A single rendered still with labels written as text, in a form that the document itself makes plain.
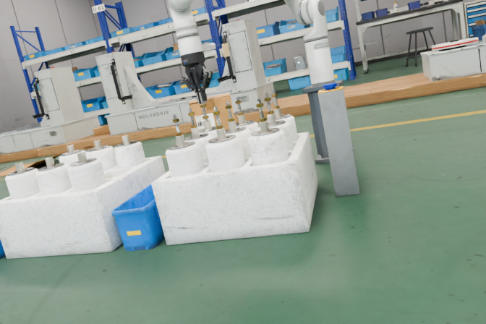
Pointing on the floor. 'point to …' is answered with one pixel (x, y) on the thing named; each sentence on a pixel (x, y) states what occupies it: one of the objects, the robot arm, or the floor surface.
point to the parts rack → (223, 14)
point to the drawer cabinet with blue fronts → (476, 13)
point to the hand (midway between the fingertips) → (201, 97)
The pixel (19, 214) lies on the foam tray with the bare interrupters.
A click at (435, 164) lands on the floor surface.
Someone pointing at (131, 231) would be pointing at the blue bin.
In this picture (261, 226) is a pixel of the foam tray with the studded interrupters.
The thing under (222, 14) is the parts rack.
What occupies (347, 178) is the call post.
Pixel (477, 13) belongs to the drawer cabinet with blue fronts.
